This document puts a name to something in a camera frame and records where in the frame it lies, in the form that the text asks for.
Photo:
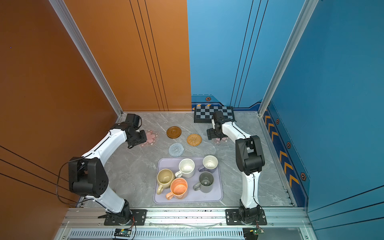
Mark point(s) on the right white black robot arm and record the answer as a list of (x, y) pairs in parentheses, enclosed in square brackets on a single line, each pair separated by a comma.
[(250, 160)]

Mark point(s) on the woven rattan round coaster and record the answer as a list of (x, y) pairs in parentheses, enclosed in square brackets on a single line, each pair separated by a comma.
[(194, 140)]

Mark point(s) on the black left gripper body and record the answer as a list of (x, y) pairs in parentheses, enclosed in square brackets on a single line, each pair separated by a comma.
[(140, 138)]

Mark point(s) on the lavender rectangular tray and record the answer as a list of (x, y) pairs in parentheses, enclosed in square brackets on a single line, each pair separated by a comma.
[(215, 195)]

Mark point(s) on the grey ceramic mug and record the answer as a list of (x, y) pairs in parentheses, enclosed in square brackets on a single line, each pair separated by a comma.
[(205, 183)]

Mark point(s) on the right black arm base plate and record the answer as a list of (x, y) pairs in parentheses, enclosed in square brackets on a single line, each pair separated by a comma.
[(232, 216)]

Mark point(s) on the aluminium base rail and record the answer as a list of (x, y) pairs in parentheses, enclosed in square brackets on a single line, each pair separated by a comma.
[(200, 223)]

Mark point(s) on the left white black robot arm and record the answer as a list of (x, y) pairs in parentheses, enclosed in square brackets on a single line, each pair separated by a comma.
[(88, 178)]

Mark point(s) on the aluminium corner post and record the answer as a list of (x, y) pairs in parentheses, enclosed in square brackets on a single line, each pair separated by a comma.
[(292, 43), (75, 34)]

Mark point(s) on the aluminium corner post right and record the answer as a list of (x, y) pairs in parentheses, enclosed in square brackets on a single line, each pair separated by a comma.
[(292, 43)]

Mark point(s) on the aluminium corner post left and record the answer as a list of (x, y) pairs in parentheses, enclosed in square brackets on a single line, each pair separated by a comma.
[(75, 34)]

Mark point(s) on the pink cherry blossom coaster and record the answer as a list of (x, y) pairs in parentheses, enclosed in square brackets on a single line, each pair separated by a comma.
[(221, 140), (151, 138)]

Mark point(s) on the right small circuit board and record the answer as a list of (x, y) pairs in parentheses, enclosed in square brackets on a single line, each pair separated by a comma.
[(252, 233)]

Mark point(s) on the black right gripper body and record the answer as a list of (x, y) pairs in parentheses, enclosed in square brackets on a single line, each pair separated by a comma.
[(213, 134)]

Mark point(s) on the grey woven round coaster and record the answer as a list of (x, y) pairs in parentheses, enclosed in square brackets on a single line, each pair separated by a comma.
[(176, 150)]

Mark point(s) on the left green circuit board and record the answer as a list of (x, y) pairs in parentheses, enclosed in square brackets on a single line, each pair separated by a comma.
[(122, 234)]

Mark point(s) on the purple white ceramic mug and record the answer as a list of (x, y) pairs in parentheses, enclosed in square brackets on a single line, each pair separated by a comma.
[(210, 164)]

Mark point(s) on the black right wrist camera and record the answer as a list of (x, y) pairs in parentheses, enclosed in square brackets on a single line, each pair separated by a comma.
[(218, 117)]

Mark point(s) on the black silver chessboard box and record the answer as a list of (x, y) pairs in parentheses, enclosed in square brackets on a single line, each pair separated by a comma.
[(204, 113)]

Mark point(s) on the orange ceramic mug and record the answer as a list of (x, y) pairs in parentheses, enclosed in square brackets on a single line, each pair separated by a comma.
[(179, 189)]

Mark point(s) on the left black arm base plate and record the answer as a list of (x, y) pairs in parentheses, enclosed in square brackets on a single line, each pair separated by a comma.
[(137, 218)]

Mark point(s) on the yellow ceramic mug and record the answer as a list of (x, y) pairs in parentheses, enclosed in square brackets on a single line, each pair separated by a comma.
[(164, 179)]

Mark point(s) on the brown wooden round coaster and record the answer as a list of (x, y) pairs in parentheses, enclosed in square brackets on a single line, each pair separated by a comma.
[(174, 132)]

